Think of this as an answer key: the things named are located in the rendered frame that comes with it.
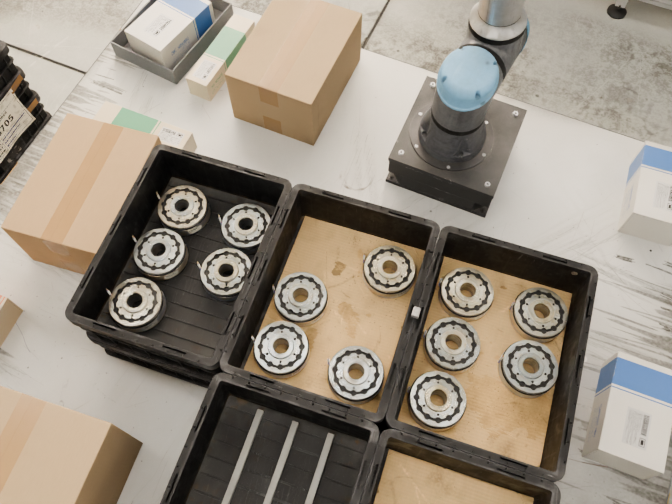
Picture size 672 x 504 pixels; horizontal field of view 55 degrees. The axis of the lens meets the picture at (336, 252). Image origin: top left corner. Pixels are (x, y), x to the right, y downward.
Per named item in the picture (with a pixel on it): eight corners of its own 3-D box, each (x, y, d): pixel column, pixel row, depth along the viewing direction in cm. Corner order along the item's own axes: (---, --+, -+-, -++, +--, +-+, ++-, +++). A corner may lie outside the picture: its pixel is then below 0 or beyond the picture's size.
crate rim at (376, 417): (295, 187, 131) (294, 181, 128) (440, 228, 126) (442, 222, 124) (218, 372, 114) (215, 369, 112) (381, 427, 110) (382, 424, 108)
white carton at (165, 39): (183, 9, 179) (175, -17, 171) (217, 28, 176) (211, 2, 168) (134, 55, 172) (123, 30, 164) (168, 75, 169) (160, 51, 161)
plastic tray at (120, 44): (175, -9, 183) (171, -24, 178) (234, 17, 178) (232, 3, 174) (115, 55, 172) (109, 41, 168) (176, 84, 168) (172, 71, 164)
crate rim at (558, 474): (440, 228, 126) (442, 223, 124) (595, 273, 122) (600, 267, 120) (382, 427, 110) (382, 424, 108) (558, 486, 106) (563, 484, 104)
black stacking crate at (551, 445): (434, 251, 135) (442, 225, 125) (577, 292, 131) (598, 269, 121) (380, 437, 119) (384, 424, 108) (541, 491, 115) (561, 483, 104)
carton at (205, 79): (237, 30, 176) (234, 13, 171) (257, 37, 175) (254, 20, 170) (190, 93, 167) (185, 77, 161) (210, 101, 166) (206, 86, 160)
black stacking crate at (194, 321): (170, 174, 143) (157, 144, 133) (296, 211, 139) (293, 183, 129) (85, 338, 127) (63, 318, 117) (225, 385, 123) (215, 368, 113)
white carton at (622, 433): (601, 363, 136) (618, 351, 128) (659, 384, 134) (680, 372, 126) (581, 456, 128) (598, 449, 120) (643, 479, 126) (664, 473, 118)
